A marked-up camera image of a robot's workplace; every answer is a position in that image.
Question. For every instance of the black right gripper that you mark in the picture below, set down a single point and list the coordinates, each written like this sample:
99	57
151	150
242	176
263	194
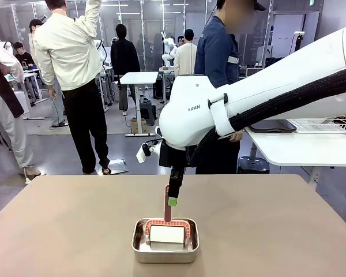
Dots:
170	157

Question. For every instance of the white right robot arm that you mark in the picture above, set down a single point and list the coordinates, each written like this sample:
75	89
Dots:
276	80

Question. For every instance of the person's right hand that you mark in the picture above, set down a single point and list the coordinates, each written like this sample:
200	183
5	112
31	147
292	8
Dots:
237	136

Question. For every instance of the cardboard box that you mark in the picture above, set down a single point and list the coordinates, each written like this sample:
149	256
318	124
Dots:
138	125

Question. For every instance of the rectangular stainless steel tin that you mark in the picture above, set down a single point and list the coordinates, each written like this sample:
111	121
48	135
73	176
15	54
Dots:
165	256

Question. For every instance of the dark plastic stool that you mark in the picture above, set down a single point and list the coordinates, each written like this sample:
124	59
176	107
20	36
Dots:
252	166

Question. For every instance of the white standing desk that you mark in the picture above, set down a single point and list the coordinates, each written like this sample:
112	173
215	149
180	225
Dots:
138	78

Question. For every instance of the person in beige sweater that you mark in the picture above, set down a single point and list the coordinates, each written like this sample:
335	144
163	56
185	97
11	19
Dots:
186	57

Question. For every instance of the person in denim jacket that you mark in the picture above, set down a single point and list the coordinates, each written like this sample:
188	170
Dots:
216	57

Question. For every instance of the white table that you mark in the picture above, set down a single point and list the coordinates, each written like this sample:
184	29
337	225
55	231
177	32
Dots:
305	150

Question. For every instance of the person in black clothes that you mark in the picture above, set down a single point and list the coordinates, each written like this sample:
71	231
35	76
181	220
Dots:
124	57

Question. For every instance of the white humanoid robot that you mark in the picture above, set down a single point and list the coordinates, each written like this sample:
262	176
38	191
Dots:
170	47

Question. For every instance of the black braided right arm sleeve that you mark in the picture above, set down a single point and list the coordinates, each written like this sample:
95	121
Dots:
291	98

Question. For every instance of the man in cream jacket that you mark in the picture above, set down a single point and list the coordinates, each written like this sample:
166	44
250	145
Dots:
69	52

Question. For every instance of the person in dark apron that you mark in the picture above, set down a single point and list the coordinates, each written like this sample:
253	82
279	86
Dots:
5	115

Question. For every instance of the black tripod stand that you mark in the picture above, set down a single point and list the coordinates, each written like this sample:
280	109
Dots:
299	40

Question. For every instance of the black haired seated person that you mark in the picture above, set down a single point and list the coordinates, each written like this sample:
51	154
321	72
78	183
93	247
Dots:
23	56

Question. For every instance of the white door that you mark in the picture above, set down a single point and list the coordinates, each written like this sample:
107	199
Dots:
311	26

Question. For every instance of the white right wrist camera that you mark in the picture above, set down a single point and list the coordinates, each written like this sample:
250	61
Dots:
142	155

